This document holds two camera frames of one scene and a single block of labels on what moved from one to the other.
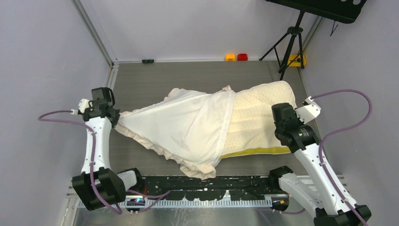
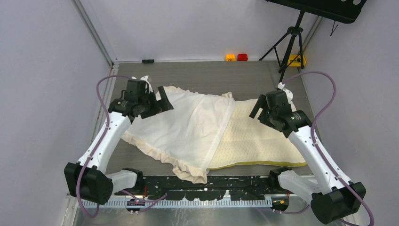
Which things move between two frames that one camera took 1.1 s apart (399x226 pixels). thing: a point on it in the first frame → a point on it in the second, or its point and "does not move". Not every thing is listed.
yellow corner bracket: (297, 62) does not move
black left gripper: (115, 118) → (156, 108)
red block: (242, 57) does not move
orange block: (230, 57) does not move
